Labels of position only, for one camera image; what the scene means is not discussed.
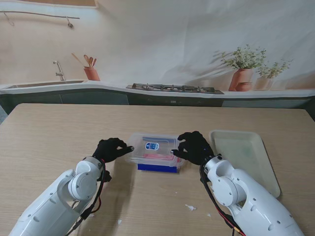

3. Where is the clear lid with blue label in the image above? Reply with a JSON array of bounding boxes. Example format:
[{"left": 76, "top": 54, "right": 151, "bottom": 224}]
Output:
[{"left": 124, "top": 132, "right": 182, "bottom": 166}]

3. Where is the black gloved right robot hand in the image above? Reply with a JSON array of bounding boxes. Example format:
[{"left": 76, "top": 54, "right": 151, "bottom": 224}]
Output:
[{"left": 171, "top": 131, "right": 215, "bottom": 166}]

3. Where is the stack of raw bacon slices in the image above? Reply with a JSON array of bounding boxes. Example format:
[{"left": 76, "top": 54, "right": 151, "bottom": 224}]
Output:
[{"left": 142, "top": 153, "right": 183, "bottom": 163}]

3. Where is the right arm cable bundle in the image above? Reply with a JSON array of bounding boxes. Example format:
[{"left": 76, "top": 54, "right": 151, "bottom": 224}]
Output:
[{"left": 199, "top": 163, "right": 247, "bottom": 236}]

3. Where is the clear container with blue clips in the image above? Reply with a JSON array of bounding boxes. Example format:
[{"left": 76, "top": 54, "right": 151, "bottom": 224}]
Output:
[{"left": 136, "top": 137, "right": 185, "bottom": 174}]

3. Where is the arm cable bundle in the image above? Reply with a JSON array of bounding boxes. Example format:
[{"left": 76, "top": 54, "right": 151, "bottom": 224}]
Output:
[
  {"left": 66, "top": 159, "right": 111, "bottom": 234},
  {"left": 199, "top": 163, "right": 247, "bottom": 236}
]

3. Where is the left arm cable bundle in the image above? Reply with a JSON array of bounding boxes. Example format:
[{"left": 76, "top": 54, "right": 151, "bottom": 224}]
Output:
[{"left": 66, "top": 159, "right": 111, "bottom": 234}]

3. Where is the cream plastic tray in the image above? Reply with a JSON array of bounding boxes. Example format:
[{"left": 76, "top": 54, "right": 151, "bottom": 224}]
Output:
[{"left": 208, "top": 129, "right": 281, "bottom": 198}]

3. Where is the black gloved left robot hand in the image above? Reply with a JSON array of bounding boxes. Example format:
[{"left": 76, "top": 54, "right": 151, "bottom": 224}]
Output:
[{"left": 92, "top": 137, "right": 135, "bottom": 163}]

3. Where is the kitchen print backdrop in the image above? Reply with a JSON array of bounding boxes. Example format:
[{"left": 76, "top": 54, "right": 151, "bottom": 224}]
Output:
[{"left": 0, "top": 0, "right": 315, "bottom": 109}]

